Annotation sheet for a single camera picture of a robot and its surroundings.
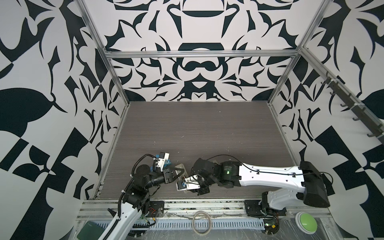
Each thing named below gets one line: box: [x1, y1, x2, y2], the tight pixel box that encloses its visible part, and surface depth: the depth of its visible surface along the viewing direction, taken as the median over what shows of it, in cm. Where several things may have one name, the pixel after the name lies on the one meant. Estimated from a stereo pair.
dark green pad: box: [77, 221, 106, 240], surface depth 69 cm
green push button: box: [295, 211, 318, 235], surface depth 71 cm
